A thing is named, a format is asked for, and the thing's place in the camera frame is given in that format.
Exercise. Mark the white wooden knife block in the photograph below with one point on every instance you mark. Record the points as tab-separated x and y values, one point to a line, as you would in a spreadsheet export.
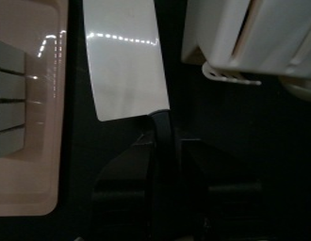
265	31

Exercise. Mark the large white bowl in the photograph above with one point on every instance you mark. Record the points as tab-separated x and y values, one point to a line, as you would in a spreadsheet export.
301	88

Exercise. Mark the white toy fork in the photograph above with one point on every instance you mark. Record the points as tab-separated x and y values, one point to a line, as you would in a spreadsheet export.
221	75

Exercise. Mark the pink rectangular tray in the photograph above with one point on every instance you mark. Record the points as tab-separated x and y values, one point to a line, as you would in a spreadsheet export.
38	175

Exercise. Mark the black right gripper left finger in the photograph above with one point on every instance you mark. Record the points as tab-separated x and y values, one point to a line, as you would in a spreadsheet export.
118	188

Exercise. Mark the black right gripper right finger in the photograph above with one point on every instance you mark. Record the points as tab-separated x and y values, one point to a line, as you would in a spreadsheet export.
228	200

